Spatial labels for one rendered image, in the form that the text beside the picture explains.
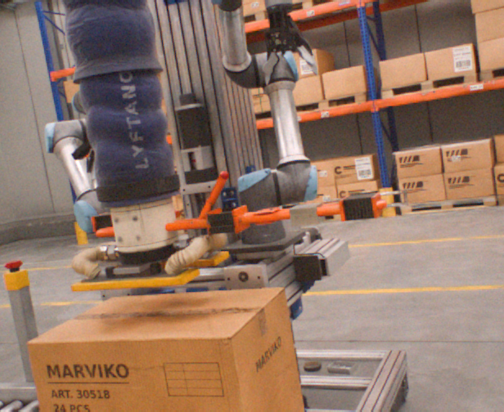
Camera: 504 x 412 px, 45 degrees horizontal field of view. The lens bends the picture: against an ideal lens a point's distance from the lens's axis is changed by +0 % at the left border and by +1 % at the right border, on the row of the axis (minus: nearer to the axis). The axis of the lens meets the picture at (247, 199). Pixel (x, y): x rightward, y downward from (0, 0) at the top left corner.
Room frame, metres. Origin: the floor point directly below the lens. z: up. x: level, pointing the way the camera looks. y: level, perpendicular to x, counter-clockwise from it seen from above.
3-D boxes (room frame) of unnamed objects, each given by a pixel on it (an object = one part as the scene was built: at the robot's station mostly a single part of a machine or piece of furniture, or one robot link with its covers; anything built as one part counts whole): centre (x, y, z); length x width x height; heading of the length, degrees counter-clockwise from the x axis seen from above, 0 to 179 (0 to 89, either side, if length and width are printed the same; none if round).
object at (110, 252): (1.66, 0.29, 1.12); 0.34 x 0.25 x 0.06; 67
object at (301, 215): (1.48, -0.14, 1.18); 0.07 x 0.07 x 0.04; 67
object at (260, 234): (2.02, -0.03, 1.09); 0.15 x 0.15 x 0.10
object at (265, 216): (1.69, 0.06, 1.18); 0.93 x 0.30 x 0.04; 67
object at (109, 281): (1.57, 0.33, 1.08); 0.34 x 0.10 x 0.05; 67
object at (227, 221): (1.56, 0.06, 1.18); 0.10 x 0.08 x 0.06; 157
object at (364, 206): (1.42, -0.26, 1.18); 0.08 x 0.07 x 0.05; 67
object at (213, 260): (1.75, 0.25, 1.08); 0.34 x 0.10 x 0.05; 67
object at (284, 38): (1.71, -0.17, 1.66); 0.09 x 0.08 x 0.12; 155
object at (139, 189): (1.66, 0.29, 1.30); 0.23 x 0.23 x 0.04
